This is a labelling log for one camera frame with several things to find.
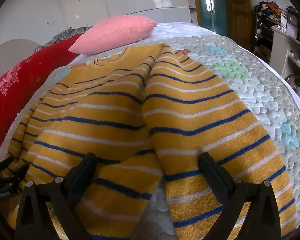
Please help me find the white headboard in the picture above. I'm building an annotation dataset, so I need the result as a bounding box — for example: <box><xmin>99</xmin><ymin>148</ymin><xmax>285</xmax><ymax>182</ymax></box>
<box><xmin>0</xmin><ymin>39</ymin><xmax>43</xmax><ymax>85</ymax></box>

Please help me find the grey plaid cloth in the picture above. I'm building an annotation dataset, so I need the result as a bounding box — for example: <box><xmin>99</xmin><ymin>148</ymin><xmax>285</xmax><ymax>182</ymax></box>
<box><xmin>35</xmin><ymin>27</ymin><xmax>93</xmax><ymax>53</ymax></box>

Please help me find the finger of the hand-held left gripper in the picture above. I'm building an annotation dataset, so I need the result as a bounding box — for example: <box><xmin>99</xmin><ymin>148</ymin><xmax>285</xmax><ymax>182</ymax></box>
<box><xmin>4</xmin><ymin>167</ymin><xmax>27</xmax><ymax>183</ymax></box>
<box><xmin>0</xmin><ymin>157</ymin><xmax>14</xmax><ymax>174</ymax></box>

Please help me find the white desk shelf unit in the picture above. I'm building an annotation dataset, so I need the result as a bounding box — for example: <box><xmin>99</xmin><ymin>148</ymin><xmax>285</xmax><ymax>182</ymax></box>
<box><xmin>269</xmin><ymin>26</ymin><xmax>300</xmax><ymax>80</ymax></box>

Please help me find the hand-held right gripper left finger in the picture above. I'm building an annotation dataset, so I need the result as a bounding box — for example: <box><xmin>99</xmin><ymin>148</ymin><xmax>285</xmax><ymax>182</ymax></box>
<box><xmin>15</xmin><ymin>152</ymin><xmax>98</xmax><ymax>240</ymax></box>

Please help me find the teal glass door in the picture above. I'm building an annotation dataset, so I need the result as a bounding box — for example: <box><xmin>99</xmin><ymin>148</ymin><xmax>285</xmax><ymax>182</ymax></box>
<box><xmin>195</xmin><ymin>0</ymin><xmax>227</xmax><ymax>35</ymax></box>

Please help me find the heart-patterned bed quilt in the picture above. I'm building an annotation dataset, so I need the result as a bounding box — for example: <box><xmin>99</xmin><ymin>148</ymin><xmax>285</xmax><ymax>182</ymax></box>
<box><xmin>0</xmin><ymin>35</ymin><xmax>300</xmax><ymax>240</ymax></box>

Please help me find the wooden door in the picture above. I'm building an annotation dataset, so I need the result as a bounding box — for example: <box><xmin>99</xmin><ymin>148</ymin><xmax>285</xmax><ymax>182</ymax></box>
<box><xmin>222</xmin><ymin>0</ymin><xmax>255</xmax><ymax>53</ymax></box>

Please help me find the dark table clock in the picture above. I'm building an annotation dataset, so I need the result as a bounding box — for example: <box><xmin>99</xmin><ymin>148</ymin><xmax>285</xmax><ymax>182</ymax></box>
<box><xmin>286</xmin><ymin>6</ymin><xmax>299</xmax><ymax>39</ymax></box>

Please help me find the red floral quilt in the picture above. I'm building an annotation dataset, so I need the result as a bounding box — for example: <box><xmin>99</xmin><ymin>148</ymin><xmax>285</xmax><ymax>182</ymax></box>
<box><xmin>0</xmin><ymin>33</ymin><xmax>93</xmax><ymax>160</ymax></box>

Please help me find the yellow striped sweater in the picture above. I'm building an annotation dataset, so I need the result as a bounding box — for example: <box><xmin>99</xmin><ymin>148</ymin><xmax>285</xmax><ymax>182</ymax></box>
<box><xmin>1</xmin><ymin>43</ymin><xmax>298</xmax><ymax>240</ymax></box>

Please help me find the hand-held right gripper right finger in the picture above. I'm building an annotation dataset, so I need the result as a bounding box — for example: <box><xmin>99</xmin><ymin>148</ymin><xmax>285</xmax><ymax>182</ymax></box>
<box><xmin>199</xmin><ymin>152</ymin><xmax>282</xmax><ymax>240</ymax></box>

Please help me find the pink pillow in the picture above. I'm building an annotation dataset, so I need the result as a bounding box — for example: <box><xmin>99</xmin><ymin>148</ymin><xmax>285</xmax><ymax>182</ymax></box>
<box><xmin>68</xmin><ymin>15</ymin><xmax>157</xmax><ymax>55</ymax></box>

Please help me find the cluttered shoe rack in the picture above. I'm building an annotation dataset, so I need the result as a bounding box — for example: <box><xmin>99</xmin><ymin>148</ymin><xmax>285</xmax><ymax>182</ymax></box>
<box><xmin>254</xmin><ymin>1</ymin><xmax>288</xmax><ymax>63</ymax></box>

